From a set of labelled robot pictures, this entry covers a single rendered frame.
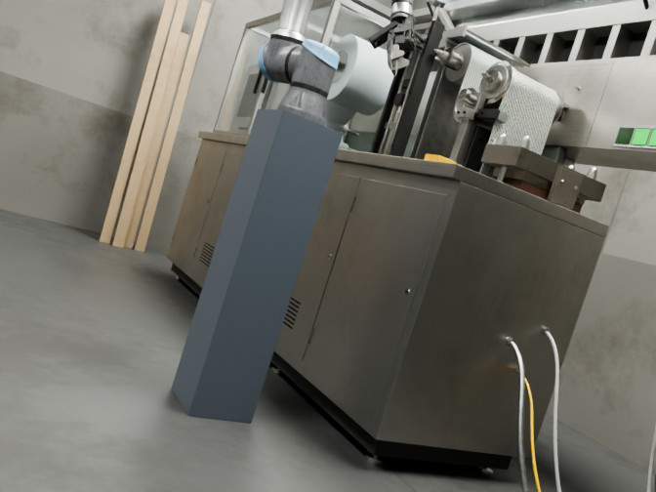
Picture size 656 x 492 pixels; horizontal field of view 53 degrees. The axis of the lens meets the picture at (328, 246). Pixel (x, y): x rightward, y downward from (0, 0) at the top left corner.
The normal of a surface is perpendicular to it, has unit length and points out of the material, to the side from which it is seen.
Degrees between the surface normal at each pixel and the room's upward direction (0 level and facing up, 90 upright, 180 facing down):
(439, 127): 90
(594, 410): 90
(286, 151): 90
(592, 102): 90
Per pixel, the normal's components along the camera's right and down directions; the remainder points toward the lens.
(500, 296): 0.45, 0.19
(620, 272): -0.84, -0.24
